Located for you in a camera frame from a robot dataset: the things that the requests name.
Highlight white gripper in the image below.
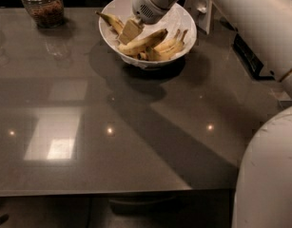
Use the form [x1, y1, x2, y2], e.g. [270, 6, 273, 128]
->
[118, 0, 170, 45]

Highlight large front banana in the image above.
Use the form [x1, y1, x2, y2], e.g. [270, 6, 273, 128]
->
[117, 28, 168, 56]

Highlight lower right banana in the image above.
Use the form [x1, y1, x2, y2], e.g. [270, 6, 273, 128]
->
[145, 29, 187, 61]

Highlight white ceramic bowl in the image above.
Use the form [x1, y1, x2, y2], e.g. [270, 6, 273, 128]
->
[99, 0, 197, 70]

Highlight white stand board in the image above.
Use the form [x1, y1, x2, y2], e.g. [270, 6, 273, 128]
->
[184, 0, 213, 34]

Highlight long banana at left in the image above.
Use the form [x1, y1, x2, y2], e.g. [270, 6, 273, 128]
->
[96, 11, 124, 35]

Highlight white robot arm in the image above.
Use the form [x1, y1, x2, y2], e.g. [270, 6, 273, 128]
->
[139, 0, 292, 228]

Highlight glass jar with granola left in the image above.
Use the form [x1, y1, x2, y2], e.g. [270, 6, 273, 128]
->
[21, 0, 64, 28]

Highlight middle right banana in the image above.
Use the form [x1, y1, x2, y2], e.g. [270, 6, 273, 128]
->
[154, 29, 181, 51]

